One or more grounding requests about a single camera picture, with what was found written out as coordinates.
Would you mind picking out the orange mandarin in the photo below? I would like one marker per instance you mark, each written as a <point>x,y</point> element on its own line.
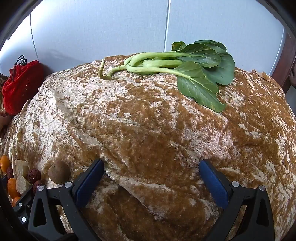
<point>11,187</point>
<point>4,163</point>
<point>15,200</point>

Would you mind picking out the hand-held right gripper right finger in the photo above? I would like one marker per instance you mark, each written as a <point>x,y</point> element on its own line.
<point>214,185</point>

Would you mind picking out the red date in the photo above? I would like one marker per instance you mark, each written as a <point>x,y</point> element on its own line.
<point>34,175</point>
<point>9,172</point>
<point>37,185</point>

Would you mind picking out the brown patterned cloth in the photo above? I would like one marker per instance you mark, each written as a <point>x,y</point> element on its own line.
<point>2,83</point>

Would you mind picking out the brown velvet blanket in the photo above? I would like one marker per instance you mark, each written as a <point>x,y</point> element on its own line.
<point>148,129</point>

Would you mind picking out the brown round fruit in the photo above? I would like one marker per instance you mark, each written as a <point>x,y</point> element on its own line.
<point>59,172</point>

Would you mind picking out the dark wooden furniture frame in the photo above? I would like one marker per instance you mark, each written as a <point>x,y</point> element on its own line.
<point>284,58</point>

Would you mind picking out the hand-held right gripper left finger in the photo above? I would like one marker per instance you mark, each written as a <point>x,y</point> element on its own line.
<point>90,183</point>

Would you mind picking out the green bok choy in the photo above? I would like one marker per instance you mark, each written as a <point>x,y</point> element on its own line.
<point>201,55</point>

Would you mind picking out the pale ginger piece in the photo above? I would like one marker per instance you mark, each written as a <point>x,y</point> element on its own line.
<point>22,184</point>
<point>22,168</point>

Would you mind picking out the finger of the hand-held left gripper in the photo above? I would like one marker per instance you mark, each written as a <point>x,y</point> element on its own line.
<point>22,208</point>

